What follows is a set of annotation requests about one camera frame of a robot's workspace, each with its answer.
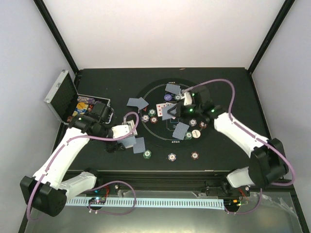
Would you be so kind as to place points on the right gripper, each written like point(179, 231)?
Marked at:
point(181, 111)

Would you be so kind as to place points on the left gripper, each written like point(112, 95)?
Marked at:
point(114, 146)

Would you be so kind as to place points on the purple round button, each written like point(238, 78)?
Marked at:
point(168, 97)

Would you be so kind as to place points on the blue playing card deck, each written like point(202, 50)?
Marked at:
point(137, 144)

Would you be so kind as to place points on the green poker chip stack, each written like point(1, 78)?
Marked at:
point(147, 154)

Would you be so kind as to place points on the white round dealer button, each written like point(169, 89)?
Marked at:
point(196, 133)

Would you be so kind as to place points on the blue white poker chip stack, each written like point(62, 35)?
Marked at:
point(171, 157)

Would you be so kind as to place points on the red brown poker chip stack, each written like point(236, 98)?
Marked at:
point(194, 155)

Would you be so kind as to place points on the face-up red card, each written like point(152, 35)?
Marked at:
point(159, 109)

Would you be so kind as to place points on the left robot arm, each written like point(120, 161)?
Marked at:
point(46, 190)

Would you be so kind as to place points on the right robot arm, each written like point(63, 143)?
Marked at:
point(266, 156)

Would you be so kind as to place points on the round black poker mat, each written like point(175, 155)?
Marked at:
point(161, 133)

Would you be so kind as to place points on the left base circuit board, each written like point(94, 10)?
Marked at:
point(97, 200)

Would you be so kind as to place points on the base circuit board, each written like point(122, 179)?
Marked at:
point(235, 202)
point(97, 200)

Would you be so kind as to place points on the aluminium poker chip case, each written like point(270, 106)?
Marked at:
point(64, 101)

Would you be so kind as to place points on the right base circuit board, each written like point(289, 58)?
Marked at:
point(235, 202)

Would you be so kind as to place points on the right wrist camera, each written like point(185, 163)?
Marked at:
point(186, 97)

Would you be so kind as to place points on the black aluminium rail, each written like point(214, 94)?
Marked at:
point(166, 180)

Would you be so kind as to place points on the white slotted cable duct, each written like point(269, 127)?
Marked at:
point(151, 203)

